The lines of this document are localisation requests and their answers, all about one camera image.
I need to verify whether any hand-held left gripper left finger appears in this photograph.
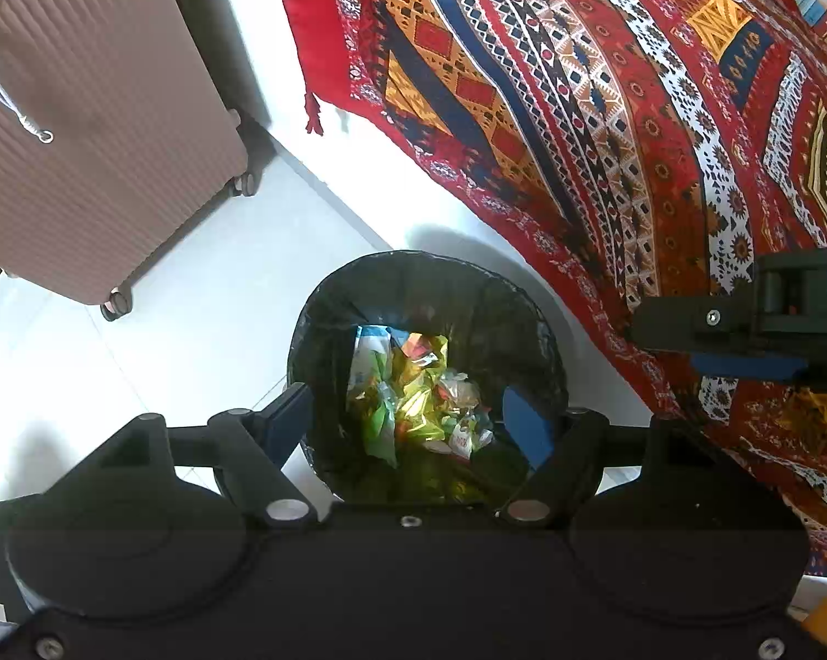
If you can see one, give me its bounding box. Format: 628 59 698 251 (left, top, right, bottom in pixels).
76 382 319 530

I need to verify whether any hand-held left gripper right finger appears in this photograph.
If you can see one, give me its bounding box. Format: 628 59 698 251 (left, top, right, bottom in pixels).
497 385 732 527

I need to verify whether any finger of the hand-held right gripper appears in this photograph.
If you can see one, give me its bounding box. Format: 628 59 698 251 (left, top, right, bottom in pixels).
625 290 759 359
687 353 827 394

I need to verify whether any pile of discarded wrappers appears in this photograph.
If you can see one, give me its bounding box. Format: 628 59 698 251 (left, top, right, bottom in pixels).
344 325 498 469

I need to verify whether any bin with black bag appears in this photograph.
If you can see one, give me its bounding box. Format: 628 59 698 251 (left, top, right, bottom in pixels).
286 249 571 506

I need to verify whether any red patterned tablecloth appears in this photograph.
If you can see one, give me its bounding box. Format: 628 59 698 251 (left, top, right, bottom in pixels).
273 0 827 580

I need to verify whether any pink ribbed suitcase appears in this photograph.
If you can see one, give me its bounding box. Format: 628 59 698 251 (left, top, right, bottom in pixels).
0 0 261 324

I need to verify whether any white suitcase cord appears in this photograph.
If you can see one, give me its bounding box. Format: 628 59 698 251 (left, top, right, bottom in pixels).
0 53 55 147

